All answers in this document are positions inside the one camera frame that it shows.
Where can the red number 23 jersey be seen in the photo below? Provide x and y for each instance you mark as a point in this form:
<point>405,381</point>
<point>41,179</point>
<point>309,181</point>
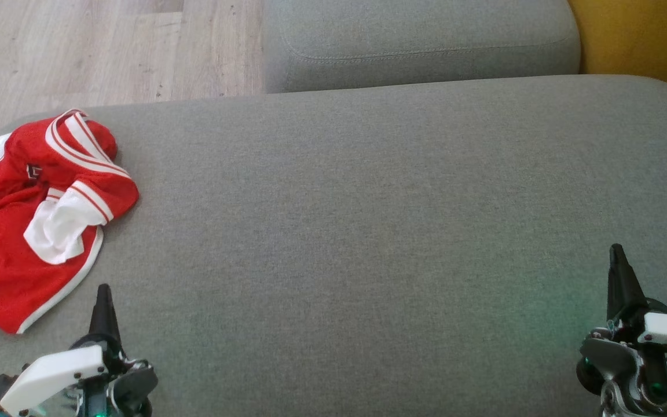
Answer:
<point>79,168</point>

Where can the grey fabric sofa seat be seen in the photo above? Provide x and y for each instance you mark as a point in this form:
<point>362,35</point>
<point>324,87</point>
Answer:
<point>368,231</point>

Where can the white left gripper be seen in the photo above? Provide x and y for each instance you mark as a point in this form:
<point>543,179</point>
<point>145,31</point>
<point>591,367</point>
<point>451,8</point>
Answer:
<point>55,376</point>

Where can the yellow upholstered panel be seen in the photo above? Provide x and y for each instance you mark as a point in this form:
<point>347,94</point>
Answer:
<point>646,40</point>

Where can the grey fabric sofa cushion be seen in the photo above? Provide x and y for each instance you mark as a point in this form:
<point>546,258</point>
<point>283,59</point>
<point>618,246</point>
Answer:
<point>420,40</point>

